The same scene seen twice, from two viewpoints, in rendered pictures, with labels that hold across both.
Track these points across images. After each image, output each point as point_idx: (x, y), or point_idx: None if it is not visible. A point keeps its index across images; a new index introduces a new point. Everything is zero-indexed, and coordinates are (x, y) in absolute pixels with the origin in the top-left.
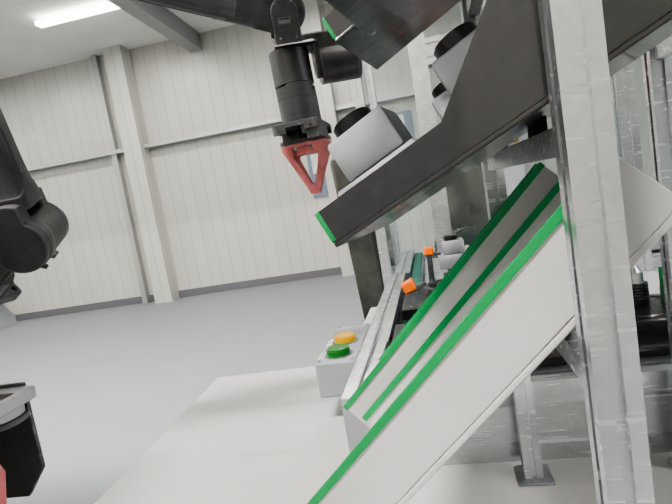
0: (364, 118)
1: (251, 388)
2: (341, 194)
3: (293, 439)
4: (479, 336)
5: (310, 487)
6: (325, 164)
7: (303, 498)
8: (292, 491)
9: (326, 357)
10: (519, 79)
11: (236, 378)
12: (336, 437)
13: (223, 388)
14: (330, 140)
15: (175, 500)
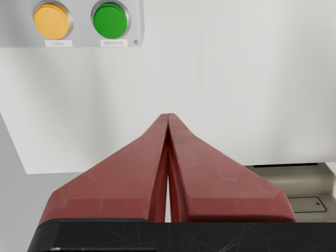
0: None
1: (56, 129)
2: None
3: (177, 49)
4: None
5: (265, 11)
6: (177, 142)
7: (279, 13)
8: (267, 26)
9: (125, 34)
10: None
11: (29, 154)
12: (181, 4)
13: (56, 157)
14: (114, 208)
15: (255, 114)
